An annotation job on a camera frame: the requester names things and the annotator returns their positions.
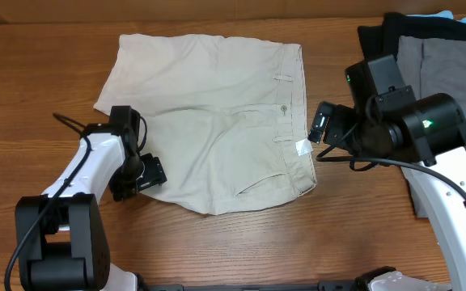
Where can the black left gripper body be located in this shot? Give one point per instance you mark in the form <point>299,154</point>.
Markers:
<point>138,170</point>

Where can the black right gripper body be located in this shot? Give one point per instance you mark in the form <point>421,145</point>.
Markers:
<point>342,120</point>

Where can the beige khaki shorts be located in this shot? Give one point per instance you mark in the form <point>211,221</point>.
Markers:
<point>226,116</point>

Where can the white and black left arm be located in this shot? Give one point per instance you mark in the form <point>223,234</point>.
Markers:
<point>61,243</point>

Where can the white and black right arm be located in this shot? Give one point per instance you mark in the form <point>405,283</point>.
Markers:
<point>426,138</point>

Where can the black folded garment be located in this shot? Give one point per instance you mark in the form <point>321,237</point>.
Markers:
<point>398,33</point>

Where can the grey folded garment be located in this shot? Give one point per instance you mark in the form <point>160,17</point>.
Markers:
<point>432,66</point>

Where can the brown cardboard backdrop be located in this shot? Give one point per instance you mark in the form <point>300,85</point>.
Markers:
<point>81,11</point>

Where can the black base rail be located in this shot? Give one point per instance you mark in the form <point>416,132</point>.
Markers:
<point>327,285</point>

